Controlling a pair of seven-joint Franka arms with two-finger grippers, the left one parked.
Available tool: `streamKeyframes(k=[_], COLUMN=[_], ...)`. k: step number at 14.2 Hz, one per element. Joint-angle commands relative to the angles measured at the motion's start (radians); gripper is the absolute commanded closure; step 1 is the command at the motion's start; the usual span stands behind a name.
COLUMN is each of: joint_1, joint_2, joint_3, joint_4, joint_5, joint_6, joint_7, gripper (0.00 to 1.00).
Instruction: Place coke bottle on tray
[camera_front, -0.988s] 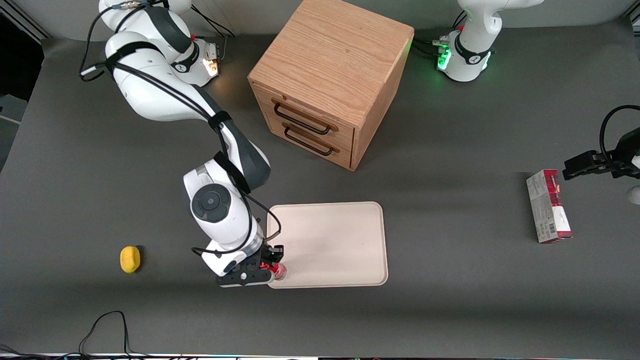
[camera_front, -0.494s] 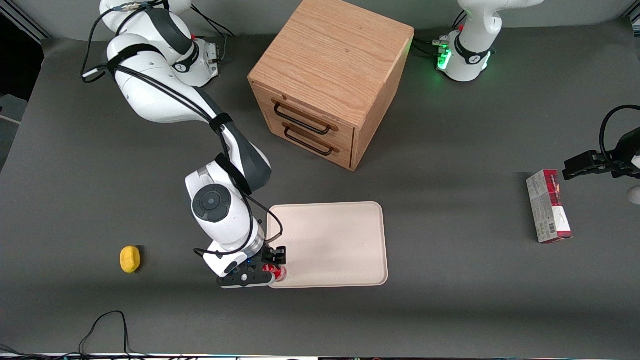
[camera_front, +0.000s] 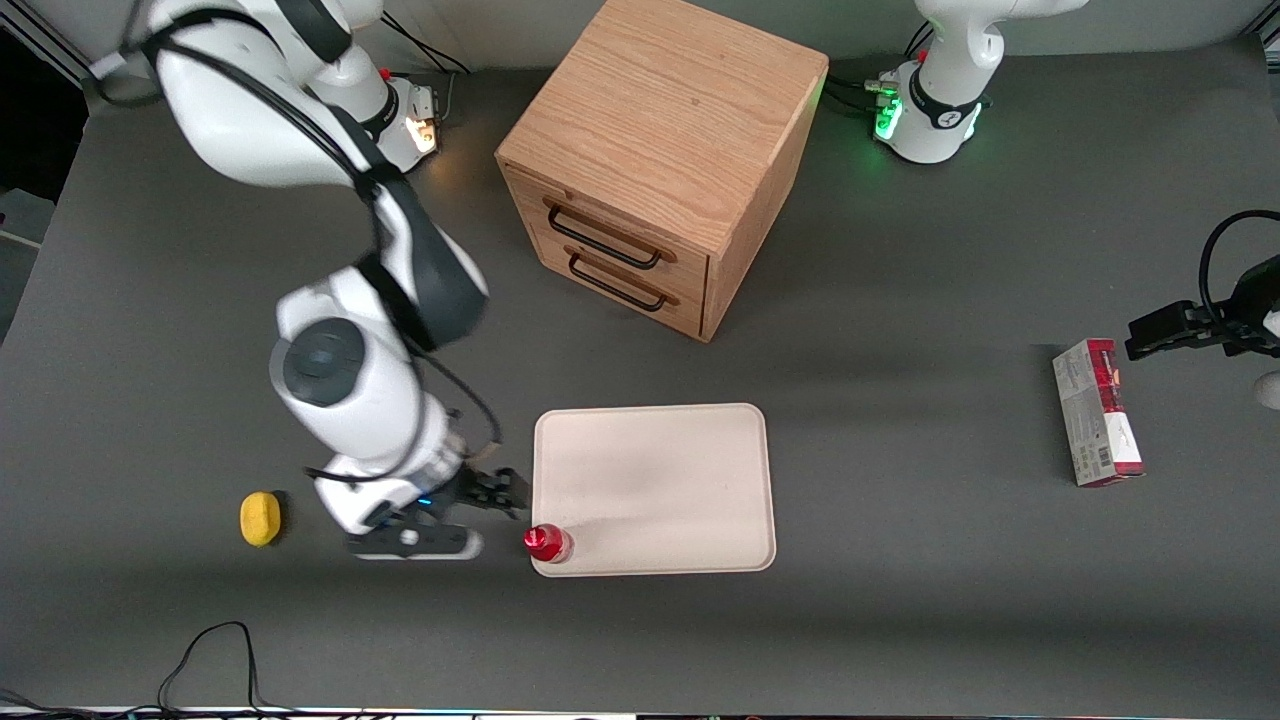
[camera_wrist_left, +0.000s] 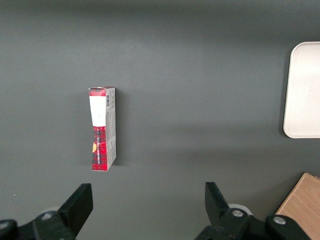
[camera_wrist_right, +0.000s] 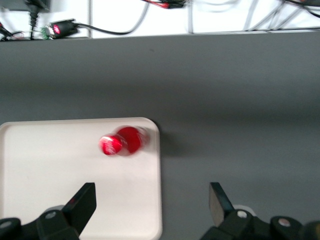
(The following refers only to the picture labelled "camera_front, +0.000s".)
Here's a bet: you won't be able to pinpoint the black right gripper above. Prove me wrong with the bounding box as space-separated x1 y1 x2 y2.
433 461 531 522

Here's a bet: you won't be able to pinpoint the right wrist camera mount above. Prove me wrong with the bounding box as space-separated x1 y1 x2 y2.
344 522 485 562

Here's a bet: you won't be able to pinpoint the black looped table cable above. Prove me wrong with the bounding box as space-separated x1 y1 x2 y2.
155 620 301 717

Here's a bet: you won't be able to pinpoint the wooden drawer cabinet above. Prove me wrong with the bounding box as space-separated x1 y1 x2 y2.
495 0 831 344

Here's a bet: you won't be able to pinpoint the red coke bottle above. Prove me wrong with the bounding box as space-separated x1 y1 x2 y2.
523 522 576 567

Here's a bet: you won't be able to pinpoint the black base cables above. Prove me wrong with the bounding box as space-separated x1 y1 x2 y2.
380 12 473 126
825 20 936 119

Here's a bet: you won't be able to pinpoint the black left base cables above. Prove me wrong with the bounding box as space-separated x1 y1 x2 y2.
825 20 936 119

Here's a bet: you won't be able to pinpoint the yellow lemon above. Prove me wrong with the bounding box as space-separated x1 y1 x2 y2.
240 491 284 548

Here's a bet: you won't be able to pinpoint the beige rectangular tray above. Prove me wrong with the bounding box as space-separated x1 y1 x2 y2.
531 403 778 579

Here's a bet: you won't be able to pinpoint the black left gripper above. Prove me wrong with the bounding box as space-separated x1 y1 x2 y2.
1125 254 1280 362

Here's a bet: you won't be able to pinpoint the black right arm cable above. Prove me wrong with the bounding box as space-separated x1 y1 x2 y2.
118 8 503 463

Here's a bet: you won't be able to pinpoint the wide wooden drawer front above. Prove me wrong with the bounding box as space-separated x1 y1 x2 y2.
502 160 713 301

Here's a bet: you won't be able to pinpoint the grey and red carton box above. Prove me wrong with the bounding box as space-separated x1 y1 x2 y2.
1052 338 1146 488

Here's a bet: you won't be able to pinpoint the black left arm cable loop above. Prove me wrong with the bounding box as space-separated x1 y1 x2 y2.
1197 209 1280 323

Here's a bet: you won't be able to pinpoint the narrow wooden drawer front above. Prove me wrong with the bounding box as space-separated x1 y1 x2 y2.
535 228 709 339

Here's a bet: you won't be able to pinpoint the long black drawer handle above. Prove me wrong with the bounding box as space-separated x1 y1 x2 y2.
544 199 679 271

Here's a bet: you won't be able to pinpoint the short black drawer handle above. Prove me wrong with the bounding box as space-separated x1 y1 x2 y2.
566 249 682 313

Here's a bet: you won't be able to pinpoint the black right base cables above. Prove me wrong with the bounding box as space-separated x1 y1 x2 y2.
380 12 473 126

